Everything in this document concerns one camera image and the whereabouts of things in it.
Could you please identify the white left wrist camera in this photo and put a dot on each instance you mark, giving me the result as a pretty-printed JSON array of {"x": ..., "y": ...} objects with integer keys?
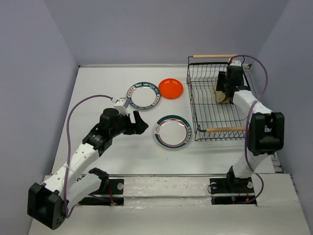
[{"x": 121, "y": 105}]

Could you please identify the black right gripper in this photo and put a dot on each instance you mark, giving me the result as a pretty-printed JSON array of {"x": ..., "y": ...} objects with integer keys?
[{"x": 221, "y": 79}]

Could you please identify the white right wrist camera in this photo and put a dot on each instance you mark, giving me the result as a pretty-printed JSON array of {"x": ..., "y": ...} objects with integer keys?
[{"x": 234, "y": 62}]

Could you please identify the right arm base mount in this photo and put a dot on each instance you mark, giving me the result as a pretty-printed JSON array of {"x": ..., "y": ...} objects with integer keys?
[{"x": 222, "y": 194}]

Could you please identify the white plate green red rim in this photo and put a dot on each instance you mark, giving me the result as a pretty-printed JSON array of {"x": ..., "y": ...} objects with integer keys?
[{"x": 172, "y": 132}]

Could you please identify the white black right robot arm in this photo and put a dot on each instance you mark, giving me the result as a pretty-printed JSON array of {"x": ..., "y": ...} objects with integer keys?
[{"x": 264, "y": 130}]

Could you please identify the white plate blue lettered rim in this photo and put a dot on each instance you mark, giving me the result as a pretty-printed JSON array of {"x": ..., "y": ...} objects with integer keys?
[{"x": 143, "y": 95}]

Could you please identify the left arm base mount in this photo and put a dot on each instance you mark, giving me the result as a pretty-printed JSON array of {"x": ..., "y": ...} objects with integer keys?
[{"x": 107, "y": 195}]

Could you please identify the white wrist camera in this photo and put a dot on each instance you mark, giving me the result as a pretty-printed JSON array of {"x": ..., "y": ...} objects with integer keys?
[
  {"x": 234, "y": 62},
  {"x": 121, "y": 105}
]

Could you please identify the black wire dish rack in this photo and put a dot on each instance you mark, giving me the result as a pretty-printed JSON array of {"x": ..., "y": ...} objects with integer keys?
[{"x": 207, "y": 112}]

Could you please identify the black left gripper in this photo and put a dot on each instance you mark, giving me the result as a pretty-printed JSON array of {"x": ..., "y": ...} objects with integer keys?
[{"x": 138, "y": 128}]

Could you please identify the cream patterned plate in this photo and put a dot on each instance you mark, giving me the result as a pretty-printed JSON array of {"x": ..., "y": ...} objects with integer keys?
[{"x": 220, "y": 97}]

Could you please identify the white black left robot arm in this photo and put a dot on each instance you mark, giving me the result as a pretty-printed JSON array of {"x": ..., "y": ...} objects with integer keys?
[{"x": 52, "y": 201}]

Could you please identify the orange plastic plate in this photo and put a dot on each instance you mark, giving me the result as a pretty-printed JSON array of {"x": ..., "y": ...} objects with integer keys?
[{"x": 171, "y": 88}]

